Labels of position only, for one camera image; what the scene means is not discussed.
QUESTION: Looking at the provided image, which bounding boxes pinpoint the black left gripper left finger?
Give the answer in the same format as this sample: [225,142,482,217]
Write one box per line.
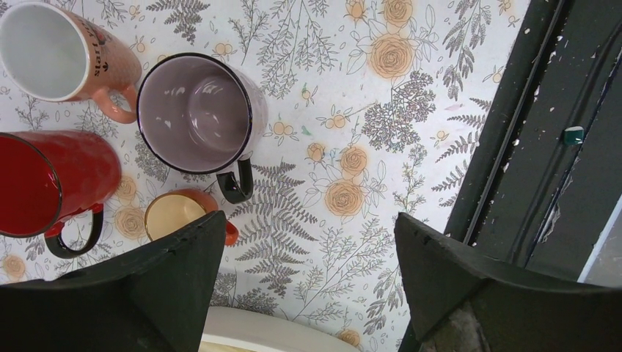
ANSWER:
[1,211,227,351]

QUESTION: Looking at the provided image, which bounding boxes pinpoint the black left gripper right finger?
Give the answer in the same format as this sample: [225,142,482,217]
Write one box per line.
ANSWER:
[394,213,621,351]

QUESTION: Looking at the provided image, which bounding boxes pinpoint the small orange cup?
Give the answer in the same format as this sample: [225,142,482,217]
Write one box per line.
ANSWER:
[144,188,220,241]

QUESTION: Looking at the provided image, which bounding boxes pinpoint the lilac enamel mug black rim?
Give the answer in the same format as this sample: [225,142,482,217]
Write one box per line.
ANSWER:
[136,52,269,204]

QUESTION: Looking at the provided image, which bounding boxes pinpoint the pink textured mug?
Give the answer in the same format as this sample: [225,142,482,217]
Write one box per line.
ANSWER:
[1,1,142,124]

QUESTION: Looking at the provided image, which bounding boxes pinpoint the white rectangular vegetable tray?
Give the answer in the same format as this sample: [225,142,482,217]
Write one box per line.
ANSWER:
[199,307,357,352]

